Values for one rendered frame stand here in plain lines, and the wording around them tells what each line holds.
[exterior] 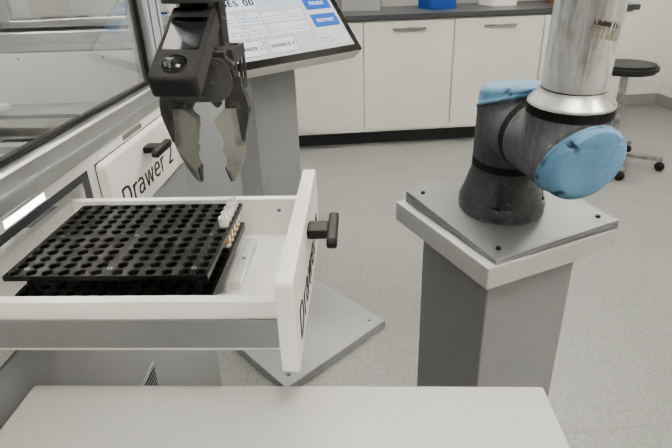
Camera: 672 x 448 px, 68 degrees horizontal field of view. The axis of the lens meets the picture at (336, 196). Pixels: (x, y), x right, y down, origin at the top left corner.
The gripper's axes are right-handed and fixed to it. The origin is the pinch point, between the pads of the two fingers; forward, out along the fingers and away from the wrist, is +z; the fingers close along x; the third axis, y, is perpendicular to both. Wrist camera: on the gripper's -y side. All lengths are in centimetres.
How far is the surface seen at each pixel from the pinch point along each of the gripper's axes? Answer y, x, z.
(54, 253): -5.0, 18.6, 7.8
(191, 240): -3.1, 2.9, 7.3
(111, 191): 15.3, 21.3, 8.9
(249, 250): 3.2, -2.3, 12.5
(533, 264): 16, -45, 23
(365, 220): 176, -20, 97
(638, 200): 196, -167, 97
